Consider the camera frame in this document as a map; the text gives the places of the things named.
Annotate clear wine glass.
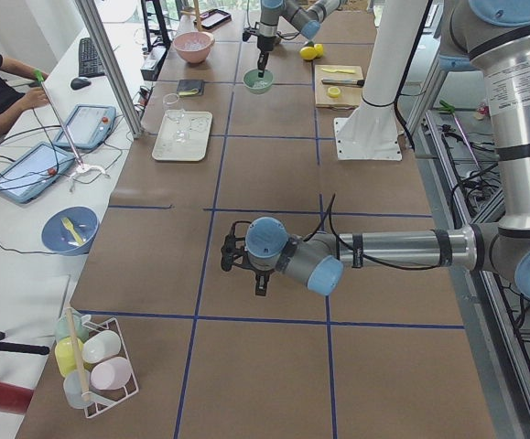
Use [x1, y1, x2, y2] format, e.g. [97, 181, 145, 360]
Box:
[162, 92, 190, 145]

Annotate blue bowl with fork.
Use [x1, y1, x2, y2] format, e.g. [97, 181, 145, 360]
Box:
[41, 206, 99, 256]

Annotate white wire cup rack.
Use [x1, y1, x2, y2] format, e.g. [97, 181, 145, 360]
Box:
[54, 307, 139, 419]

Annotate wooden cutting board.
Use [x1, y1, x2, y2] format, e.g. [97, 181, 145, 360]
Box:
[314, 65, 364, 109]

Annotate black keyboard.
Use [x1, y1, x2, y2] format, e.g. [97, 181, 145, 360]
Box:
[78, 37, 105, 78]

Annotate lemon half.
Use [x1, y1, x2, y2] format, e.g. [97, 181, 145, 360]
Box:
[327, 86, 341, 99]

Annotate yellow plastic knife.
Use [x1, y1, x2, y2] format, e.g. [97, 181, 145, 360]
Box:
[321, 68, 356, 74]

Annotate grey folded cloth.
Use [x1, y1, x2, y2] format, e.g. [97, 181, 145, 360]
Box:
[176, 79, 205, 97]

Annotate aluminium frame post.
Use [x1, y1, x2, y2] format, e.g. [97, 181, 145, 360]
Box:
[74, 0, 143, 139]

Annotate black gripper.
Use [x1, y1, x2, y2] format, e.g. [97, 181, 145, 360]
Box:
[249, 263, 275, 296]
[257, 35, 276, 78]

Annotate near teach pendant tablet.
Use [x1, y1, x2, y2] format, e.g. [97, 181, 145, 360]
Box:
[0, 142, 75, 204]

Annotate teach pendant tablet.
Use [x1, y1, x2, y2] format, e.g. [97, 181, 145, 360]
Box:
[65, 104, 117, 151]
[0, 142, 75, 204]

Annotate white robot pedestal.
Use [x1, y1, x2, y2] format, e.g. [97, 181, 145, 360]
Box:
[334, 0, 431, 161]

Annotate yellow lemon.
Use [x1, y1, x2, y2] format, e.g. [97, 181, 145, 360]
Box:
[299, 46, 319, 61]
[314, 43, 325, 58]

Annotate ice cubes in bowl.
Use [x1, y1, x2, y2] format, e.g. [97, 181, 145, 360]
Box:
[253, 80, 269, 90]

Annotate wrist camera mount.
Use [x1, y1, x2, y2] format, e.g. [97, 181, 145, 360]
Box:
[221, 220, 252, 272]
[242, 27, 259, 42]

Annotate pink bowl of ice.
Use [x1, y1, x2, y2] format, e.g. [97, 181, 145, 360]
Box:
[172, 31, 215, 64]

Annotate far teach pendant tablet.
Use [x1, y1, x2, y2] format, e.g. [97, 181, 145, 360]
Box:
[65, 104, 117, 151]

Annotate cream bear tray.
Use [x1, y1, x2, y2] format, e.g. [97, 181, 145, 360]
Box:
[151, 110, 212, 162]

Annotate green bowl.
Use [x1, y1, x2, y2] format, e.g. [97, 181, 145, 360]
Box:
[243, 69, 274, 94]

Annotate black computer mouse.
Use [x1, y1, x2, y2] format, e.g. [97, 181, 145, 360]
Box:
[70, 77, 92, 91]

